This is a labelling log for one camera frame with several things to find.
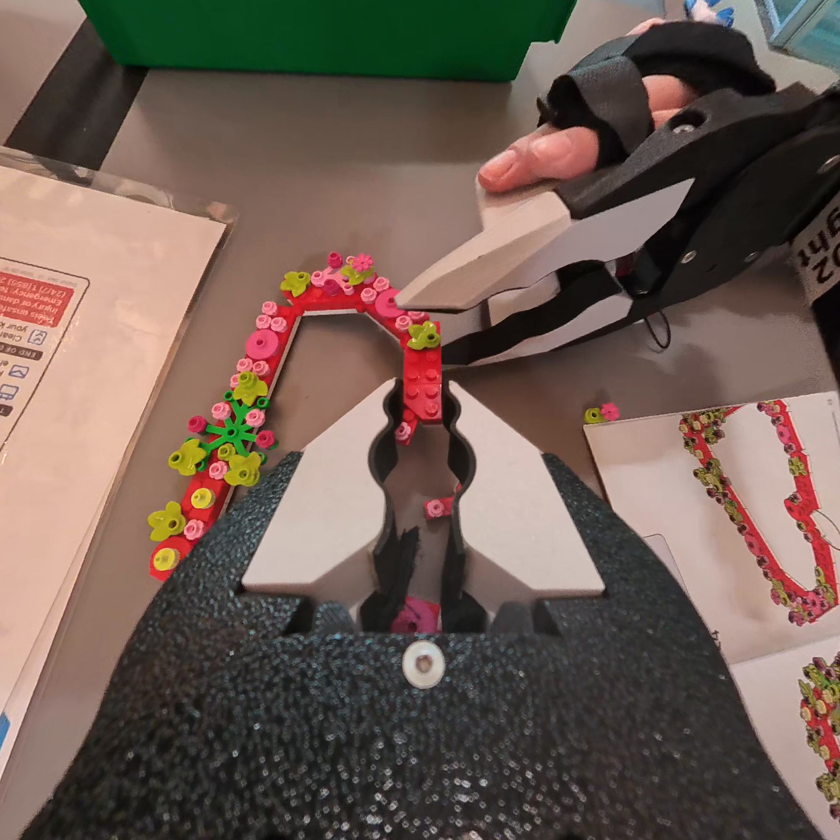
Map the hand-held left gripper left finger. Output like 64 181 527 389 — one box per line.
240 377 403 603

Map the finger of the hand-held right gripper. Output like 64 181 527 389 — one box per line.
395 177 697 314
441 268 639 370

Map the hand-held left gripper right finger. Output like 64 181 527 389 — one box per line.
445 379 606 601

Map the red flowered lego heart frame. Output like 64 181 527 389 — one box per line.
147 251 460 636

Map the lego instruction booklet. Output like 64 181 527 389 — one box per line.
583 391 840 840

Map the person's right hand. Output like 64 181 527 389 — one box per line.
478 18 777 194

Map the light blue plastic container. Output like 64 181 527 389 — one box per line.
755 0 840 67

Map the blue and white object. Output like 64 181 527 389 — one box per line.
684 0 737 27

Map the printed sheet in plastic sleeve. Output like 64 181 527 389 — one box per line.
0 146 238 785

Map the green plastic bin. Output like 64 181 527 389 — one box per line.
77 0 580 84

